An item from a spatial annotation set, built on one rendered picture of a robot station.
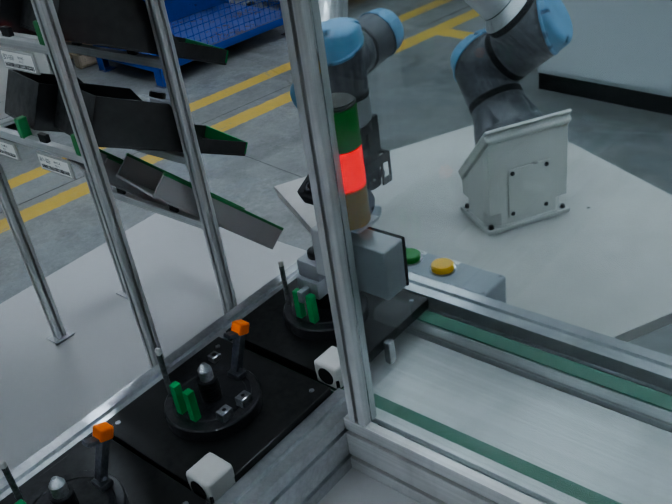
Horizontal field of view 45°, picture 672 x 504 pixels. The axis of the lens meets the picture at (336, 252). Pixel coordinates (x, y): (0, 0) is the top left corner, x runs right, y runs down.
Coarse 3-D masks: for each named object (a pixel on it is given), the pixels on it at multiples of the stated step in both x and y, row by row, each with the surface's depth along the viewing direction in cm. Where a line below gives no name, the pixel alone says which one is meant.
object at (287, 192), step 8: (280, 184) 199; (288, 184) 199; (296, 184) 198; (280, 192) 196; (288, 192) 195; (296, 192) 194; (288, 200) 192; (296, 200) 191; (288, 208) 194; (296, 208) 188; (304, 208) 187; (312, 208) 187; (296, 216) 189; (304, 216) 184; (312, 216) 183; (304, 224) 184; (312, 224) 180
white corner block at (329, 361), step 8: (328, 352) 120; (336, 352) 120; (320, 360) 118; (328, 360) 118; (336, 360) 118; (320, 368) 118; (328, 368) 117; (336, 368) 116; (320, 376) 119; (328, 376) 118; (336, 376) 117; (328, 384) 119
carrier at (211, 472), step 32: (160, 352) 112; (224, 352) 126; (160, 384) 122; (192, 384) 118; (224, 384) 117; (256, 384) 116; (288, 384) 118; (320, 384) 117; (128, 416) 117; (160, 416) 116; (192, 416) 110; (224, 416) 109; (256, 416) 113; (288, 416) 112; (128, 448) 112; (160, 448) 110; (192, 448) 109; (224, 448) 108; (256, 448) 108; (192, 480) 102; (224, 480) 103
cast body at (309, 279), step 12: (312, 252) 124; (300, 264) 125; (312, 264) 123; (300, 276) 126; (312, 276) 125; (324, 276) 125; (300, 288) 127; (312, 288) 125; (324, 288) 126; (300, 300) 125
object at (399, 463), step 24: (360, 432) 111; (384, 432) 108; (360, 456) 114; (384, 456) 110; (408, 456) 106; (432, 456) 104; (384, 480) 113; (408, 480) 109; (432, 480) 105; (456, 480) 102; (480, 480) 99
